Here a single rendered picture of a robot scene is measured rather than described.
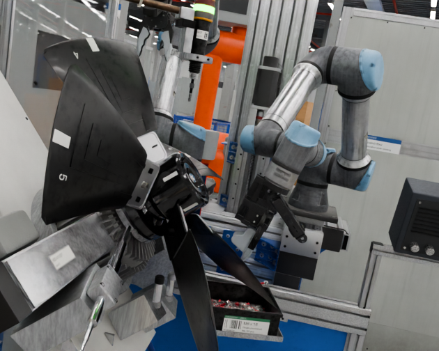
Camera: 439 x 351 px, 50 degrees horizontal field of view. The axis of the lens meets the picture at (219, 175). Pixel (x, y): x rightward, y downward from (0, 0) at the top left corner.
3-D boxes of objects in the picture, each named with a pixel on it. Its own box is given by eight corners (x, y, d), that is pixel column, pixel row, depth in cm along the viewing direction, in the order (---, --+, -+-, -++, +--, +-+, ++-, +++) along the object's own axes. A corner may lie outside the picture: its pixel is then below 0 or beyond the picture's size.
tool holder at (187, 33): (178, 56, 92) (185, 5, 91) (165, 56, 98) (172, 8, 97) (217, 64, 96) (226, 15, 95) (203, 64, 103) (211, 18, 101)
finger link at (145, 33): (143, 58, 156) (157, 33, 154) (138, 56, 150) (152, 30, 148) (135, 53, 156) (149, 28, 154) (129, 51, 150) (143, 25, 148)
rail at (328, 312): (74, 270, 146) (76, 246, 145) (79, 266, 150) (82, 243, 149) (365, 336, 136) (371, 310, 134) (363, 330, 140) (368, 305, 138)
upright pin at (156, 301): (148, 306, 93) (153, 276, 92) (152, 302, 95) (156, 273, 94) (159, 309, 93) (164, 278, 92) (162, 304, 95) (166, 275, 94)
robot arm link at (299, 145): (327, 136, 111) (318, 131, 103) (304, 176, 113) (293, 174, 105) (299, 121, 114) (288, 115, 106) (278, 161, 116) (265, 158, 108)
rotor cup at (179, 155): (116, 206, 84) (175, 172, 82) (119, 164, 96) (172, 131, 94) (161, 253, 92) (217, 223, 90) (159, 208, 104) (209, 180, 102)
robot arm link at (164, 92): (171, 147, 176) (197, 21, 190) (132, 141, 176) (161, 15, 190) (173, 157, 188) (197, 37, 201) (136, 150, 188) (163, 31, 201)
